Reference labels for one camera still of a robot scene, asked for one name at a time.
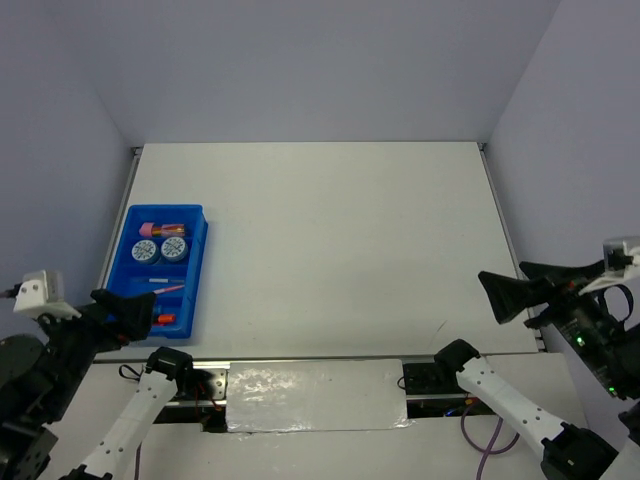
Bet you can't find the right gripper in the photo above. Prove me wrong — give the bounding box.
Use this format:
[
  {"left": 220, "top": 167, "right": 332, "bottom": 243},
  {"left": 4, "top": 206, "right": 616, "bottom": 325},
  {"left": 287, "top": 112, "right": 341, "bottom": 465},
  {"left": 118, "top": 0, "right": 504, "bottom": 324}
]
[{"left": 474, "top": 252, "right": 637, "bottom": 391}]

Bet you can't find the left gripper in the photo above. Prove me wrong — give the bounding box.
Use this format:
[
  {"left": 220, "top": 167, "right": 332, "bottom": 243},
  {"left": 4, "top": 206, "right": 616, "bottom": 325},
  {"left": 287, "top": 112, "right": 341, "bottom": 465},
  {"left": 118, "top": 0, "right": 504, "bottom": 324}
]
[{"left": 36, "top": 285, "right": 158, "bottom": 418}]

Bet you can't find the orange-capped black highlighter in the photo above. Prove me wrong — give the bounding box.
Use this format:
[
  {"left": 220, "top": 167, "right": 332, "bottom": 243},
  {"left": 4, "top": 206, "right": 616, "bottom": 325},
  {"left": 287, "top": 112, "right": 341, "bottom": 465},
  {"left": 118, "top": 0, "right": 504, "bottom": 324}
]
[{"left": 153, "top": 313, "right": 176, "bottom": 326}]

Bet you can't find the orange clear pen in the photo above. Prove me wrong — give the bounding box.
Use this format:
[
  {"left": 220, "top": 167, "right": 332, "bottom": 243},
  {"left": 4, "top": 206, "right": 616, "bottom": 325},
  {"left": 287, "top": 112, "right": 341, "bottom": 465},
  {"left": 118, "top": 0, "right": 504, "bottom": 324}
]
[{"left": 152, "top": 284, "right": 185, "bottom": 295}]

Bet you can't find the blue white round jar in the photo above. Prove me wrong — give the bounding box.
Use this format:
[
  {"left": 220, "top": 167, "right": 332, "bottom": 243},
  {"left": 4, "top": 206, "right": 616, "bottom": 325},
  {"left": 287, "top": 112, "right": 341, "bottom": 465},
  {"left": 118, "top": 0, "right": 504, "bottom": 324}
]
[{"left": 131, "top": 239, "right": 161, "bottom": 265}]

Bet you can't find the pink pen bundle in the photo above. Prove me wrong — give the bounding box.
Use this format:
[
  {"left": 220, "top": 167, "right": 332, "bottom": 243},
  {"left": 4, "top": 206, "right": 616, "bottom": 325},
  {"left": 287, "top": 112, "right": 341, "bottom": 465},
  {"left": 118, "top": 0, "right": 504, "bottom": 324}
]
[{"left": 138, "top": 222, "right": 186, "bottom": 238}]

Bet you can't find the grey clear pen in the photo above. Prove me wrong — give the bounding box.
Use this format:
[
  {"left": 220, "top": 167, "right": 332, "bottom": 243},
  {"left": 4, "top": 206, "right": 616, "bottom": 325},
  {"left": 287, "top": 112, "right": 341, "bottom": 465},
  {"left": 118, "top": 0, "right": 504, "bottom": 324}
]
[{"left": 132, "top": 277, "right": 185, "bottom": 285}]

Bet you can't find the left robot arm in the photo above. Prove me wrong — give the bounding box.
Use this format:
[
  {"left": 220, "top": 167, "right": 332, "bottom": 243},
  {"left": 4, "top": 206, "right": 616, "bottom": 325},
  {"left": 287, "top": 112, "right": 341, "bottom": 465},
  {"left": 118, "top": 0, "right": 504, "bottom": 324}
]
[{"left": 1, "top": 281, "right": 196, "bottom": 479}]

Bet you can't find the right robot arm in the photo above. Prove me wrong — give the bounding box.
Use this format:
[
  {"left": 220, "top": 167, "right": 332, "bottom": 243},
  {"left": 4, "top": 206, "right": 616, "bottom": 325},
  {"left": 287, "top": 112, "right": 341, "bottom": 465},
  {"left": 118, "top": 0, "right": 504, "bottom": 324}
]
[{"left": 434, "top": 254, "right": 639, "bottom": 479}]

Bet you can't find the blue plastic bin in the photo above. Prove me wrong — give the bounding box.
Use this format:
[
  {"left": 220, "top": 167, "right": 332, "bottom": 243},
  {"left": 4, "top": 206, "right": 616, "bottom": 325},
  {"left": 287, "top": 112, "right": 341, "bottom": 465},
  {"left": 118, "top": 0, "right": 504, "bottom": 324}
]
[{"left": 106, "top": 204, "right": 208, "bottom": 340}]

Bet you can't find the silver taped plate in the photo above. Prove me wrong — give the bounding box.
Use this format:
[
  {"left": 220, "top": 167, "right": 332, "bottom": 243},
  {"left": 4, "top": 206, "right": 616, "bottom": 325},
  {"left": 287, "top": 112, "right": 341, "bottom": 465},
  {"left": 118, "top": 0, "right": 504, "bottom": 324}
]
[{"left": 226, "top": 359, "right": 411, "bottom": 433}]

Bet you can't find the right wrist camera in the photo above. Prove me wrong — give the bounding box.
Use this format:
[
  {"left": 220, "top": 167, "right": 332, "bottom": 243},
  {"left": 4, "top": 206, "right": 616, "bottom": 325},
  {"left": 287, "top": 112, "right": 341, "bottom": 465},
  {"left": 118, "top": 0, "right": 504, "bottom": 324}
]
[{"left": 580, "top": 236, "right": 639, "bottom": 295}]

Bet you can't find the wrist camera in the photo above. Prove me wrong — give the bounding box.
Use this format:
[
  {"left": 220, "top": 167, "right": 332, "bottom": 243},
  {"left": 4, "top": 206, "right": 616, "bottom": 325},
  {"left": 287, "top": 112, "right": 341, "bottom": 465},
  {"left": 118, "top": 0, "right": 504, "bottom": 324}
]
[
  {"left": 13, "top": 270, "right": 81, "bottom": 320},
  {"left": 580, "top": 236, "right": 639, "bottom": 295}
]

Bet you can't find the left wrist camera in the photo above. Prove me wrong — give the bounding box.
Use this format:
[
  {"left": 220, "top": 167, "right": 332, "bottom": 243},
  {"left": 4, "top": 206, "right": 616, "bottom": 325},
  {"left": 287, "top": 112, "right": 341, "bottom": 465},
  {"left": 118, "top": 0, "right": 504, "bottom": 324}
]
[{"left": 13, "top": 270, "right": 81, "bottom": 320}]

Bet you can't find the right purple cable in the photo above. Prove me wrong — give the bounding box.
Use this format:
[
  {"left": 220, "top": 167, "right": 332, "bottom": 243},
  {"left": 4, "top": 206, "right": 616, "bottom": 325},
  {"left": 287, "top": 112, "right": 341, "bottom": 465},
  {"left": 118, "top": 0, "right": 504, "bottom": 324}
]
[{"left": 459, "top": 404, "right": 521, "bottom": 480}]

